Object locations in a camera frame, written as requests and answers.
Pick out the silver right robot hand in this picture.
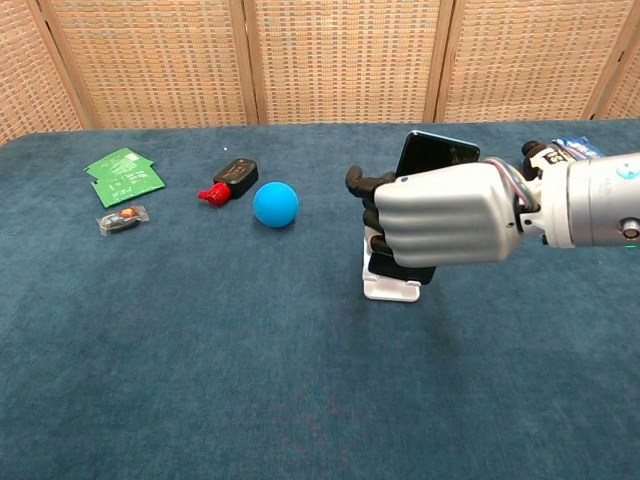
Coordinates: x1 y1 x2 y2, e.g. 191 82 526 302
345 159 525 268

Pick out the woven rattan folding screen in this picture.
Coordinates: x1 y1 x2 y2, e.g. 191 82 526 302
0 0 640 147

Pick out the blue velvet table cloth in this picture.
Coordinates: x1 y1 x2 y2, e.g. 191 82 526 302
0 118 640 480

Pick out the black smartphone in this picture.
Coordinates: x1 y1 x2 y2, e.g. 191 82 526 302
368 130 482 287

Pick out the blue ball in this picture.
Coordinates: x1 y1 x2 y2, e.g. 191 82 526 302
252 181 300 230

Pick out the black fingertip oximeter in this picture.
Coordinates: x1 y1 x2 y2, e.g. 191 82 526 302
213 158 260 200

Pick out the black drink bottle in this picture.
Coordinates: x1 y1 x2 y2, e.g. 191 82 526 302
519 140 576 184

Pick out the small red figure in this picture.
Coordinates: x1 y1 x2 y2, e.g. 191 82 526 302
197 182 233 209

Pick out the white phone stand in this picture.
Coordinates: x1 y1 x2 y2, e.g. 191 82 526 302
361 227 422 302

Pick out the blue cookie box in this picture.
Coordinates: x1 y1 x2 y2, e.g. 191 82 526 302
552 135 608 162

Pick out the green sachet with white label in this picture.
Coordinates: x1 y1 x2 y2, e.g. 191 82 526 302
87 148 155 177

